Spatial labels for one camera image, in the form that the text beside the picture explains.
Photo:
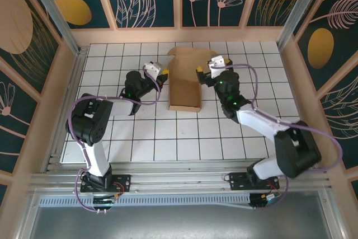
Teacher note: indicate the brown cardboard box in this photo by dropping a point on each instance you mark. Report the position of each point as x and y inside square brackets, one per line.
[184, 93]

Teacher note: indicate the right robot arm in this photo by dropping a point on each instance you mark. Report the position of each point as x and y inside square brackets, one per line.
[260, 122]

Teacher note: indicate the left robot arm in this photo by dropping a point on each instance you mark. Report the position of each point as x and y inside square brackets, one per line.
[95, 160]

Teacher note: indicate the grey metal panel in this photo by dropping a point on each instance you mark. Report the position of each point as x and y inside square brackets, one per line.
[179, 222]

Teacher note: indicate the aluminium side rail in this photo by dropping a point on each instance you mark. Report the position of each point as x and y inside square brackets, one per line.
[73, 82]

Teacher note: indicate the aluminium frame post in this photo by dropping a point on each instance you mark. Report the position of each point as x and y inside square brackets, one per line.
[53, 12]
[299, 12]

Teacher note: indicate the long aluminium base rail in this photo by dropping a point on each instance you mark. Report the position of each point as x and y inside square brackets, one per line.
[179, 174]

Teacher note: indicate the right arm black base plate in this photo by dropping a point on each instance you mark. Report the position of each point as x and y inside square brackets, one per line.
[237, 181]

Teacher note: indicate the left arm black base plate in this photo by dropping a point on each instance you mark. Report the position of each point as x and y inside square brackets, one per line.
[123, 181]

